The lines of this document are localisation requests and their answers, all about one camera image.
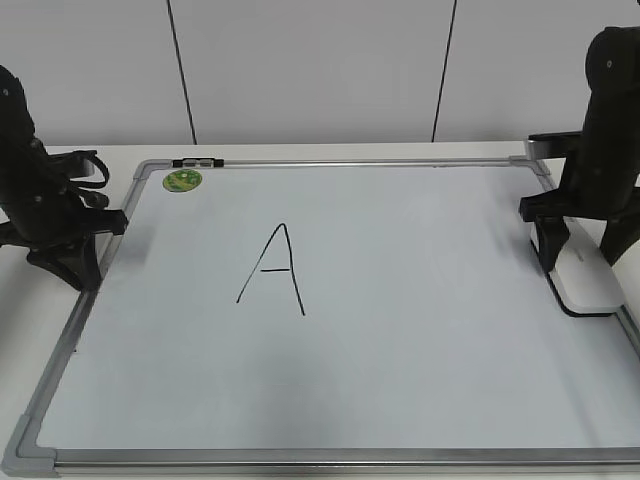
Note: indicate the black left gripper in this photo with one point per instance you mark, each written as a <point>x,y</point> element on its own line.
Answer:
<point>62,242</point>

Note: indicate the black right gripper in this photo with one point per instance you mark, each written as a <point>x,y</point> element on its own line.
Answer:
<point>548,209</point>

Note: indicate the white whiteboard eraser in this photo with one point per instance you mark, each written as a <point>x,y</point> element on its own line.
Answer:
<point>582,281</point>

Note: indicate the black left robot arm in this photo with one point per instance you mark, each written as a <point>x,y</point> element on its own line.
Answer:
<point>54,204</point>

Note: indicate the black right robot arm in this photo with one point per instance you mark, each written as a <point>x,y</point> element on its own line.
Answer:
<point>601,166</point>

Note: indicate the green round magnet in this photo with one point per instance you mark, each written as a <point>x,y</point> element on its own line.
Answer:
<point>182,180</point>

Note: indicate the white framed whiteboard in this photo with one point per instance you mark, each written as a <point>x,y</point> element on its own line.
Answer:
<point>331,315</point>

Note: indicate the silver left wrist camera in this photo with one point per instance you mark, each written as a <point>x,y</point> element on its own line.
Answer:
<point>75,164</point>

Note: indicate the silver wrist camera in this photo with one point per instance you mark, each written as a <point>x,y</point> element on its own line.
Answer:
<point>75,164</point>
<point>542,146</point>

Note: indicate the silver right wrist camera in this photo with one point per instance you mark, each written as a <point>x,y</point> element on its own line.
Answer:
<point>542,146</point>

